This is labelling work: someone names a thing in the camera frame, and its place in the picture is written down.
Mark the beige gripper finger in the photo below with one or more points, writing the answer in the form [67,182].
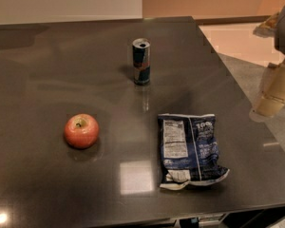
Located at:
[267,28]
[271,96]

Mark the red apple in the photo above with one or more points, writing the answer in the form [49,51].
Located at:
[81,131]

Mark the blue chip bag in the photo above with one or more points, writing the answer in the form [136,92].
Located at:
[189,151]

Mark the Red Bull can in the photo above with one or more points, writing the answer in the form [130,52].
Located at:
[141,61]

